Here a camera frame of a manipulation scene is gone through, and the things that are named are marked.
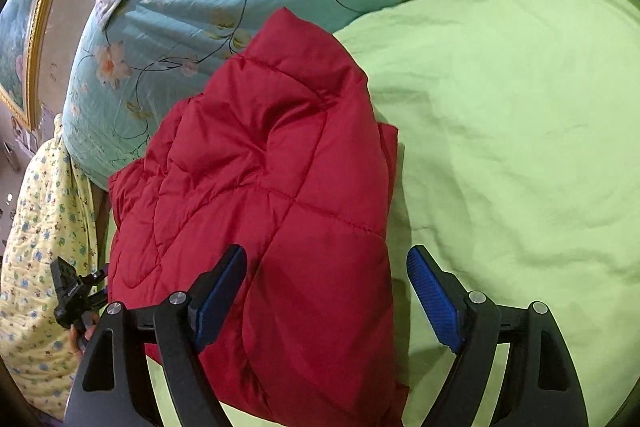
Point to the gold framed picture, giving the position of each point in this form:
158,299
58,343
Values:
35,22

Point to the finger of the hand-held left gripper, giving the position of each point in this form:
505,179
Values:
97,278

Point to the red quilted jacket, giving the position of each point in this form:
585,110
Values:
270,187

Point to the light green bed sheet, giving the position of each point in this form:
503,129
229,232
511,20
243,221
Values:
505,147

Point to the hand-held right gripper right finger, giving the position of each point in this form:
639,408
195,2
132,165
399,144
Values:
432,292

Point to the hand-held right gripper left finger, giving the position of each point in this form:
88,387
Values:
220,292

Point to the person's left hand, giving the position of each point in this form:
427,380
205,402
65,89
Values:
82,334

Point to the yellow printed blanket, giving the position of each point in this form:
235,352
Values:
45,267

